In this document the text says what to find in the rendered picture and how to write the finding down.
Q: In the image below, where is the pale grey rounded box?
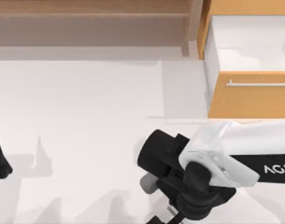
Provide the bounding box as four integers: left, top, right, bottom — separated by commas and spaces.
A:
139, 174, 159, 195

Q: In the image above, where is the pale wooden drawer front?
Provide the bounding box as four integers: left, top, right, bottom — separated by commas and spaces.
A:
207, 70, 285, 119

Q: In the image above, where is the wooden cupboard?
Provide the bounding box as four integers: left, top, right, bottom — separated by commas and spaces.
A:
196, 0, 285, 60

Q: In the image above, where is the white pulled-out drawer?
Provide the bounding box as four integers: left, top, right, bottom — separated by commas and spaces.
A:
204, 14, 285, 117

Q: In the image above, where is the wooden open shelf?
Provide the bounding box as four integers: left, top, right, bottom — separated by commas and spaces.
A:
0, 0, 200, 57

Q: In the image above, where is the long metal drawer handle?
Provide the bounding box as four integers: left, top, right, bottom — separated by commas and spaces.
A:
226, 79, 285, 87

